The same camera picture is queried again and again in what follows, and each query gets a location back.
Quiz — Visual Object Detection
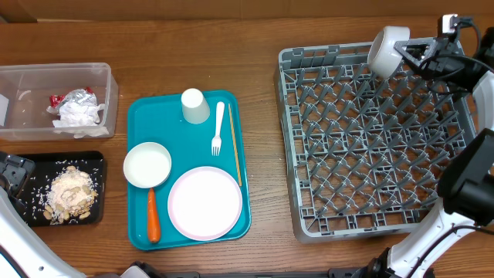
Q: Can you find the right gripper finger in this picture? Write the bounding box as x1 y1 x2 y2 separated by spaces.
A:
403 56 424 76
394 40 437 58

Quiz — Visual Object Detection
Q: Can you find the grey bowl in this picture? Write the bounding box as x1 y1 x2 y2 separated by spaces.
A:
367 26 410 79

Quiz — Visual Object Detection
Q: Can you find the white napkin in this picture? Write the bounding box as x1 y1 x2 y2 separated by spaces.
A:
52 102 109 139

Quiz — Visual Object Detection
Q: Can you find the foil wrapper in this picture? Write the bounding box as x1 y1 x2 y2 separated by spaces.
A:
46 87 97 114

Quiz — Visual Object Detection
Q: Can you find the white bowl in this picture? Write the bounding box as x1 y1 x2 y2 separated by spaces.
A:
123 142 172 188

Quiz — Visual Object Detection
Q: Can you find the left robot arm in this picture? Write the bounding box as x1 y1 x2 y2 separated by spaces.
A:
1 151 107 277

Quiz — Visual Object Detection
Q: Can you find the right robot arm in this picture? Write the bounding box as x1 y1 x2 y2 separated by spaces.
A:
352 23 493 277

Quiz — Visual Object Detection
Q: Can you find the black waste tray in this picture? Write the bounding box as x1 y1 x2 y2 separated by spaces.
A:
19 151 107 227

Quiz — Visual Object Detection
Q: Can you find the grey dishwasher rack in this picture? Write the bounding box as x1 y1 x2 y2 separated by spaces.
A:
275 42 475 243

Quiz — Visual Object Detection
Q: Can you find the rice and peanut pile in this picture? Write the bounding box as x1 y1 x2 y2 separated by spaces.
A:
42 165 99 224

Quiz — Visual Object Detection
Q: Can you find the clear plastic bin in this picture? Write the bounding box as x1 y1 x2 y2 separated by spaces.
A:
1 63 119 141

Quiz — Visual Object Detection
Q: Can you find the orange carrot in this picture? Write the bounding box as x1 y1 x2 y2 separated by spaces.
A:
147 188 161 243

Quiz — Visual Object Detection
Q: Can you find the white paper cup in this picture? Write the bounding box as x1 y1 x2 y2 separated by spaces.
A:
181 88 210 124

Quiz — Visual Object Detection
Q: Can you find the pink plate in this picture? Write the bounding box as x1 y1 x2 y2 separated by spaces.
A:
167 166 243 241

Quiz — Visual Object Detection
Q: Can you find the wooden chopstick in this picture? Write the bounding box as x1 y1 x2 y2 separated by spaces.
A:
228 104 242 187

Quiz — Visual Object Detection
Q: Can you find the white plastic fork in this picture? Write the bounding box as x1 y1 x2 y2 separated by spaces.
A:
211 101 225 156

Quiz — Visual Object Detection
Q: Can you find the teal serving tray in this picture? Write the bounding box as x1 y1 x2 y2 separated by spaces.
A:
127 90 252 251

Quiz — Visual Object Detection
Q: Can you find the black cable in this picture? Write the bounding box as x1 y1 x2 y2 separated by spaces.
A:
408 17 494 278

